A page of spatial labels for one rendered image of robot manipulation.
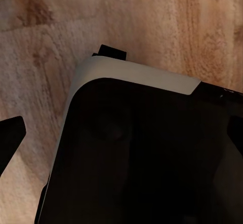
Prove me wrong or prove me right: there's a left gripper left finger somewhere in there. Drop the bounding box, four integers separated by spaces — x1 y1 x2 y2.
0 116 26 176

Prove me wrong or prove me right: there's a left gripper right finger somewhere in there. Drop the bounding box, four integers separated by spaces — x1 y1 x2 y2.
227 116 243 156

